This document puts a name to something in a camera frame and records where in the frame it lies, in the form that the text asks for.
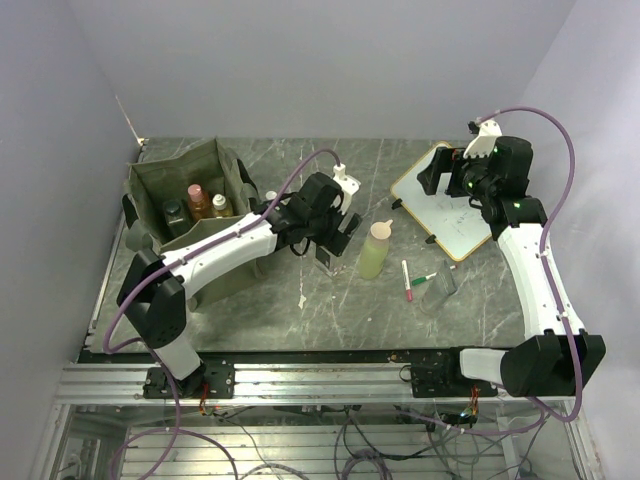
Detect tangled floor cables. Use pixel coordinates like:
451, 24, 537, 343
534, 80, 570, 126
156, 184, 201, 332
109, 399, 551, 480

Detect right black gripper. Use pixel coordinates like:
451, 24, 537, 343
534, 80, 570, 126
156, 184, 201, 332
418, 145, 498, 202

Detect red whiteboard marker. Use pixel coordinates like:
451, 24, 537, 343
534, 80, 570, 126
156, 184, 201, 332
401, 259, 413, 302

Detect aluminium mounting rail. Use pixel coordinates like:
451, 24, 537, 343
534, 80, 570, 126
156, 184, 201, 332
52, 347, 601, 406

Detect amber liquid clear bottle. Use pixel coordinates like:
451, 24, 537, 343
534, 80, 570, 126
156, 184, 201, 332
212, 194, 234, 218

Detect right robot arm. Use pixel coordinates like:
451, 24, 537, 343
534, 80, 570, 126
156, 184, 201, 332
417, 136, 606, 398

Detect short clear square bottle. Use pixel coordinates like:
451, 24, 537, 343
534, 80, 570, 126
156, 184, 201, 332
314, 246, 345, 278

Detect green whiteboard marker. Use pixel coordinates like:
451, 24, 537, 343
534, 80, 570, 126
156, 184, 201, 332
411, 273, 437, 286

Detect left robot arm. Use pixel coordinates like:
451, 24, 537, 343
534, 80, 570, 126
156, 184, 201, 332
117, 166, 361, 397

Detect clear plastic cup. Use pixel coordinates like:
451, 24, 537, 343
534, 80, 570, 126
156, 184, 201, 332
419, 270, 458, 315

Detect green bottle peach cap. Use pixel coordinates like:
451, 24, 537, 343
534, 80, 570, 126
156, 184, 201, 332
357, 220, 393, 280

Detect yellow-framed whiteboard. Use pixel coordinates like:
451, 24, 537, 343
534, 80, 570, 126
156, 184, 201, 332
390, 141, 491, 262

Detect olive canvas bag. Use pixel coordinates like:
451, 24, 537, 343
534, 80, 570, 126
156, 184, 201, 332
122, 137, 269, 314

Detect orange bottle pink cap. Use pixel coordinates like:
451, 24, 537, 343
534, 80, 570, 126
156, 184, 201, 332
187, 184, 213, 222

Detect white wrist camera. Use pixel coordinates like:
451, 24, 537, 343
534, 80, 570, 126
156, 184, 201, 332
463, 119, 502, 160
333, 163, 361, 215

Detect tall clear square bottle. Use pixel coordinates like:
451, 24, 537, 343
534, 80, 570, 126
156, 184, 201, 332
162, 199, 193, 238

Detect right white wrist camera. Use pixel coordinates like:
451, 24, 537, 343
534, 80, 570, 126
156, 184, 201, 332
463, 119, 502, 160

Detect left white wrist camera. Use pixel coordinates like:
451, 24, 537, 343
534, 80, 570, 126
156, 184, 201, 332
333, 163, 361, 215

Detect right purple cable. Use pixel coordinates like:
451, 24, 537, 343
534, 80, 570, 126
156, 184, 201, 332
474, 105, 584, 424

